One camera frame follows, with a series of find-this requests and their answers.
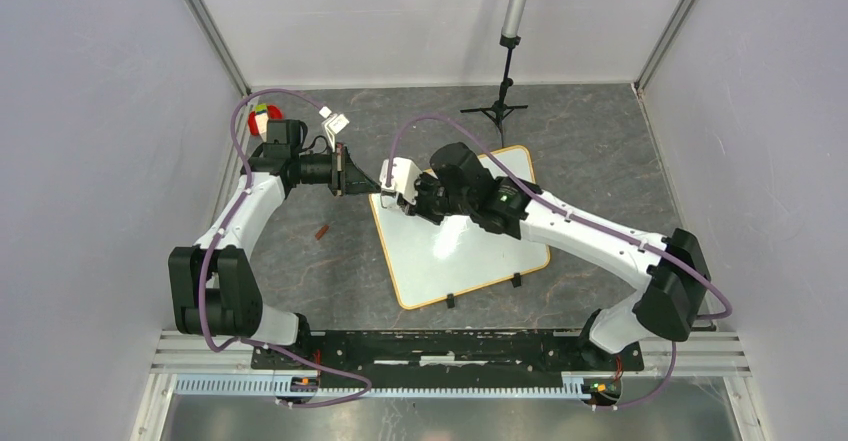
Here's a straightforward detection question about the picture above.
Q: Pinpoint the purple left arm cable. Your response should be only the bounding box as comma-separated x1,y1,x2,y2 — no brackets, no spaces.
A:
197,88,372,409

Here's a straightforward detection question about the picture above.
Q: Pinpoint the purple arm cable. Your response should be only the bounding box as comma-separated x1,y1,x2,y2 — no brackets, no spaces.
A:
197,88,372,409
386,114,733,411

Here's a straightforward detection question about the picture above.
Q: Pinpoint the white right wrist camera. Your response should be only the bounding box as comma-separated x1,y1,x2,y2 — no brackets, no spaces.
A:
379,157,422,205

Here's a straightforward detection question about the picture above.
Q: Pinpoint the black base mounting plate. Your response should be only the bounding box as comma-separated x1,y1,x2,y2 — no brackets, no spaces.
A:
291,329,644,389

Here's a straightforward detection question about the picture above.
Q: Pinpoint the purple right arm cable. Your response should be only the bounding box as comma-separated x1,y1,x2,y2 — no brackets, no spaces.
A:
386,114,733,411

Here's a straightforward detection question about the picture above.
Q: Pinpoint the red marker cap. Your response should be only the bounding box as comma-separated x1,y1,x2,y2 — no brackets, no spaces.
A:
315,225,329,240

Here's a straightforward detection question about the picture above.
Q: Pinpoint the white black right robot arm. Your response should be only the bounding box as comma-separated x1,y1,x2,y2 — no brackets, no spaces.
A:
380,142,709,369

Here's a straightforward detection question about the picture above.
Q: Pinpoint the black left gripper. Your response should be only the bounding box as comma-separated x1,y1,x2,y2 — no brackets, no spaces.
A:
291,142,381,197

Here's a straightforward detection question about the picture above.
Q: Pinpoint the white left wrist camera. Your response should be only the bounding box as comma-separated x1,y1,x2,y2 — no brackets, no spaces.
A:
319,106,350,151

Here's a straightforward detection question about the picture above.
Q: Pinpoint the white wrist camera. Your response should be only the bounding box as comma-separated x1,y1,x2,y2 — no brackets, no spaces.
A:
379,157,422,205
319,106,350,151

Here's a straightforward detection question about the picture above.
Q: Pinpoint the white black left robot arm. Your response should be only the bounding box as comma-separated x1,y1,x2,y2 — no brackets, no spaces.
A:
168,119,380,369

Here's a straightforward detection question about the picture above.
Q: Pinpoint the yellow framed whiteboard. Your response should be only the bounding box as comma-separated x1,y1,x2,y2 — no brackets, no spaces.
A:
368,145,552,311

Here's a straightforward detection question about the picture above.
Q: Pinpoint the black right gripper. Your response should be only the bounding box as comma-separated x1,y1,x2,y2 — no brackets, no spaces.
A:
398,169,474,225

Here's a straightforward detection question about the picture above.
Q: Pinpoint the black tripod camera stand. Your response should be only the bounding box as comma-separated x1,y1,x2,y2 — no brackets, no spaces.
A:
460,0,528,147

